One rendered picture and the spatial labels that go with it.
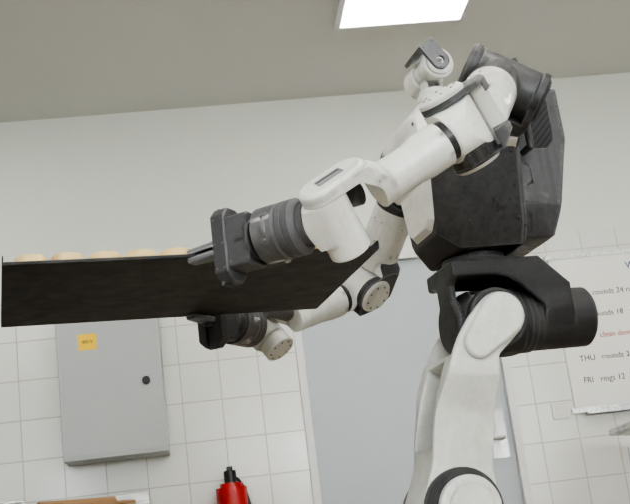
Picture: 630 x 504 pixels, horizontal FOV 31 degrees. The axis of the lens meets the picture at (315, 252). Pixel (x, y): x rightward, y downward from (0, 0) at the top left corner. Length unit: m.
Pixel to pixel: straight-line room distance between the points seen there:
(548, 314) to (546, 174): 0.26
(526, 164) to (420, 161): 0.49
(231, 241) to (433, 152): 0.33
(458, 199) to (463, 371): 0.31
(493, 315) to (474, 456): 0.25
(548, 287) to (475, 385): 0.25
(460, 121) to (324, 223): 0.26
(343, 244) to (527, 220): 0.56
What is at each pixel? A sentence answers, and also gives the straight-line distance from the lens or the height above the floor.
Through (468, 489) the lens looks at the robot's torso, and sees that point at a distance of 1.96.
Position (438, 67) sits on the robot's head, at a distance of 2.22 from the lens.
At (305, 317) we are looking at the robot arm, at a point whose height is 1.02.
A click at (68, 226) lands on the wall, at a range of 6.10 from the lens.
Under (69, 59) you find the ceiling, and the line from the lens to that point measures 5.68.
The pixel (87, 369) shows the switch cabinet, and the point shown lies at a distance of 5.69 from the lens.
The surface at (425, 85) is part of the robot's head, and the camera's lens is 2.25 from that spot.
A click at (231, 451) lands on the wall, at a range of 5.80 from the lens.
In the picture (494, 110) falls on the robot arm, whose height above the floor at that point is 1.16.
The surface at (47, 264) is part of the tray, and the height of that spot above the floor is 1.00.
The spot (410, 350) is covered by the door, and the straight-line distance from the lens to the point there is 5.99.
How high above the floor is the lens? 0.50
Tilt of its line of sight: 16 degrees up
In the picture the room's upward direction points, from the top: 7 degrees counter-clockwise
